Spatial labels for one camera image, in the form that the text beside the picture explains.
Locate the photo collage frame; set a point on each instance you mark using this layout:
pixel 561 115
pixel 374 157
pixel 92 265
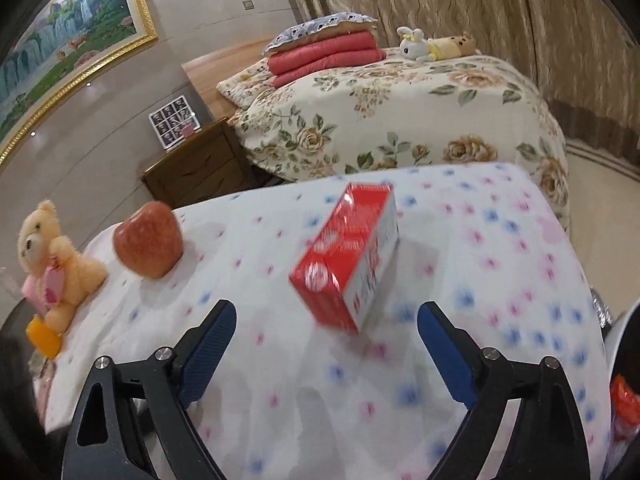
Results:
pixel 175 121

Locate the white flower-dotted cloth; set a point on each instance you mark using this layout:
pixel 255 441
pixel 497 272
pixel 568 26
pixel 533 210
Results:
pixel 300 410

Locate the folded red blanket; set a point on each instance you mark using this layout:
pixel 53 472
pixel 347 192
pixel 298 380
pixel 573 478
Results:
pixel 320 57

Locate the wooden headboard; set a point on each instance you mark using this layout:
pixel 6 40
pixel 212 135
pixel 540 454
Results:
pixel 220 72

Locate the red cardboard box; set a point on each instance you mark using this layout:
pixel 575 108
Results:
pixel 345 255

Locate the beige patterned curtain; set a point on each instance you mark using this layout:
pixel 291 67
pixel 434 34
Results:
pixel 500 10

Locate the white rabbit plush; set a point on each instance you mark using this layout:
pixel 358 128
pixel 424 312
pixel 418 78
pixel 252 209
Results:
pixel 414 45

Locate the floral quilt bed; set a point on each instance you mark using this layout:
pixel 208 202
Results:
pixel 400 110

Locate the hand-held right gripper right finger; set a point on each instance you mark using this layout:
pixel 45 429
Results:
pixel 445 355

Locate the gold framed landscape painting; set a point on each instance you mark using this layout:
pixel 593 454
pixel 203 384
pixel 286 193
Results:
pixel 65 35

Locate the wall switch plate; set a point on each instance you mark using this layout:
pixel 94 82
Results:
pixel 247 4

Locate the small orange plastic object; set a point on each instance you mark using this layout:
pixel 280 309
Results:
pixel 44 337

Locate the beige teddy bear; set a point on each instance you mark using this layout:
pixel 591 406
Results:
pixel 55 265

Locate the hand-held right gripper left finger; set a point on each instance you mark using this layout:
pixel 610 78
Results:
pixel 210 355

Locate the dotted frilled pillow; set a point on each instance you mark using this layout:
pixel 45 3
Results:
pixel 320 27

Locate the wooden nightstand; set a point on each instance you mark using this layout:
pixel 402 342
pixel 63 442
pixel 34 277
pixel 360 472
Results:
pixel 200 170

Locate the red packet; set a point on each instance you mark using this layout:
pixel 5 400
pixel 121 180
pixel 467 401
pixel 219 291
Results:
pixel 625 402

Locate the yellow plush toy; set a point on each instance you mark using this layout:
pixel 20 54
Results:
pixel 450 46

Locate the red apple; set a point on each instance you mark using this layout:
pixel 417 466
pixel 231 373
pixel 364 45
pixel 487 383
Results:
pixel 147 240

